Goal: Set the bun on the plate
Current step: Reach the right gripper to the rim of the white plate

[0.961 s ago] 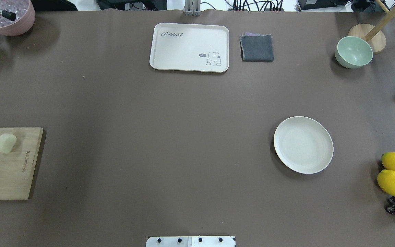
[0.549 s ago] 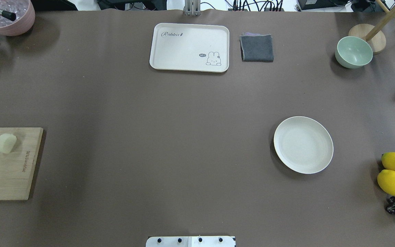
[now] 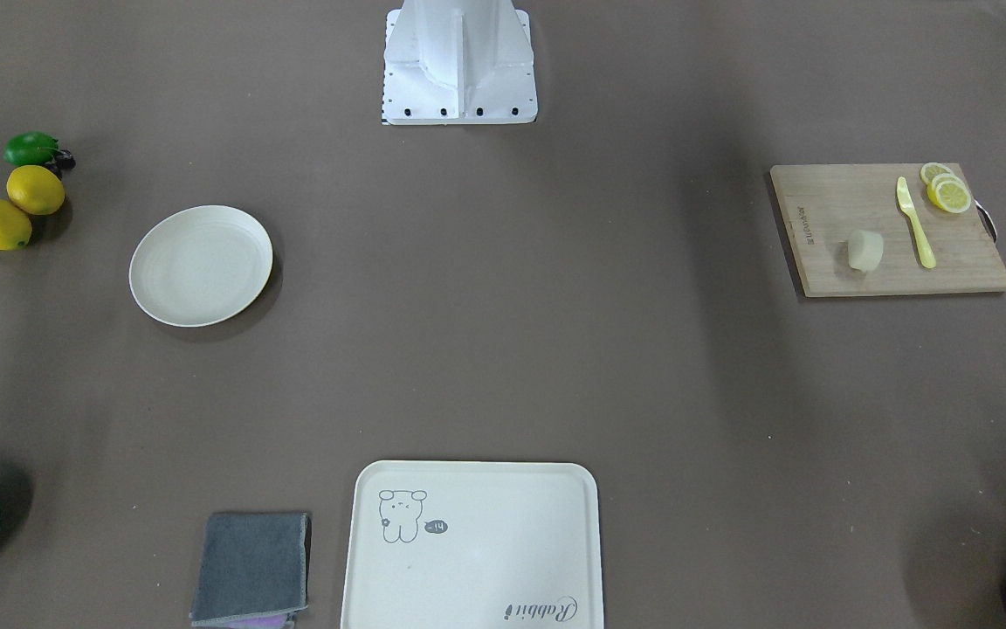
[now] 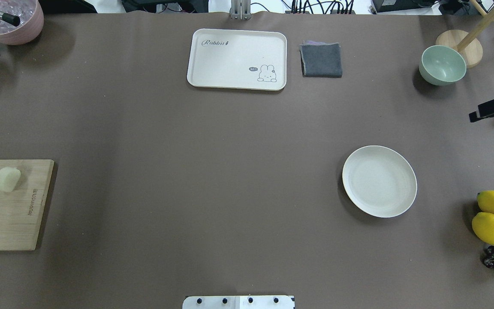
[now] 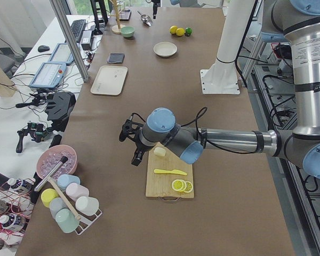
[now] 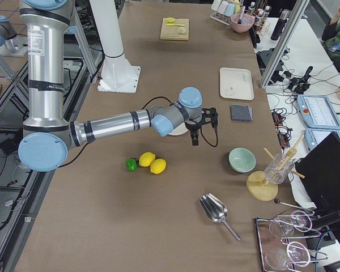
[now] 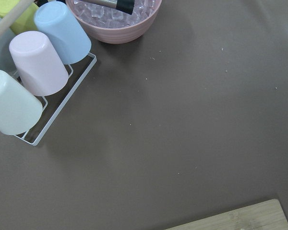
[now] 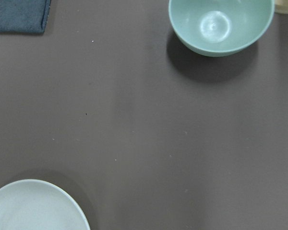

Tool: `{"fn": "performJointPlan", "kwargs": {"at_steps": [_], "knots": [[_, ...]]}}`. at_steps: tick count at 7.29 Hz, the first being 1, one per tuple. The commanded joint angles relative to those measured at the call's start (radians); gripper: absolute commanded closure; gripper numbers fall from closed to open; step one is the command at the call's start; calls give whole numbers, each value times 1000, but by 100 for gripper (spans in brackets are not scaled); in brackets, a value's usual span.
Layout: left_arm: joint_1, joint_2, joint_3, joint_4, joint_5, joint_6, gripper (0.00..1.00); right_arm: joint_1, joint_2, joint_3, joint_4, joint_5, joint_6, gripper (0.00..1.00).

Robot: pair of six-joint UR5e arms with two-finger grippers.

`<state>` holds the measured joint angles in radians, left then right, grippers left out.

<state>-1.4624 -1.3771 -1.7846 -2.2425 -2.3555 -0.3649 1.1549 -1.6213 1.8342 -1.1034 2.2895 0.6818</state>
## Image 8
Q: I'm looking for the mint green bowl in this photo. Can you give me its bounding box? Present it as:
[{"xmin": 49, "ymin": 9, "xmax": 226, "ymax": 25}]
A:
[{"xmin": 168, "ymin": 0, "xmax": 275, "ymax": 57}]

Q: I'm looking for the white round plate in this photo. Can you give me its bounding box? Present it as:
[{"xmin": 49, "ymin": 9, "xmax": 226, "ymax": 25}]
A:
[{"xmin": 0, "ymin": 179, "xmax": 90, "ymax": 230}]

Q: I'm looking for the dark grey folded cloth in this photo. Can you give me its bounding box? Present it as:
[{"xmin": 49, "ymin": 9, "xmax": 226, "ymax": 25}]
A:
[{"xmin": 0, "ymin": 0, "xmax": 51, "ymax": 34}]

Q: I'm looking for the wooden stand base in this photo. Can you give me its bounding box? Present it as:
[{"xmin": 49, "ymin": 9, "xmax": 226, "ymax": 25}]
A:
[{"xmin": 275, "ymin": 0, "xmax": 288, "ymax": 14}]

